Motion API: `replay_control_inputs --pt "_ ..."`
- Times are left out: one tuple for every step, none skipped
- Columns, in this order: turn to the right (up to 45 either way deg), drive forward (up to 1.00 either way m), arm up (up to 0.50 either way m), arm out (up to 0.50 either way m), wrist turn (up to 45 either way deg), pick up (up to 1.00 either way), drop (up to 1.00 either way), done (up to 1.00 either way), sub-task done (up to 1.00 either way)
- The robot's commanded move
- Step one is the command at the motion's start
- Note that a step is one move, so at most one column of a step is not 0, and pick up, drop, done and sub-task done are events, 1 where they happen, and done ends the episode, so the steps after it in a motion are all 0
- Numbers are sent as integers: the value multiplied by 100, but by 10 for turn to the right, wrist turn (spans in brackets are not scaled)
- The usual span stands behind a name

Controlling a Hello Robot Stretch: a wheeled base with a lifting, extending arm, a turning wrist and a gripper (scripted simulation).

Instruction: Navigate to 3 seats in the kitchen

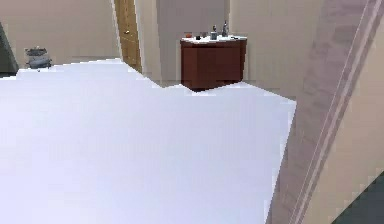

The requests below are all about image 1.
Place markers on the red-brown cabinet with white top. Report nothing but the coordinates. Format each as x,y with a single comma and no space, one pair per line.
213,63

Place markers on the small black cup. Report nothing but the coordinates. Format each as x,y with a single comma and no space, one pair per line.
198,37

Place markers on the small red cup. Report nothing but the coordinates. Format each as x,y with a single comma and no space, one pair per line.
188,35

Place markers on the grey soap bottle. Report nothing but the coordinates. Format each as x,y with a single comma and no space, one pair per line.
213,33

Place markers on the grey faucet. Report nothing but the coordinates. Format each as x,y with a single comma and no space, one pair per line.
225,29

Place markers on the brown wooden room door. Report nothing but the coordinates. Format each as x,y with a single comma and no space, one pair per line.
128,33

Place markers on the mauve room door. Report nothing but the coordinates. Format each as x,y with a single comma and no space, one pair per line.
320,116

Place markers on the grey bin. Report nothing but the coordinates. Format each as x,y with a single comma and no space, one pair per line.
38,58

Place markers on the dark grey-green furniture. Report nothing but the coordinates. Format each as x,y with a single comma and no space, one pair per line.
7,56

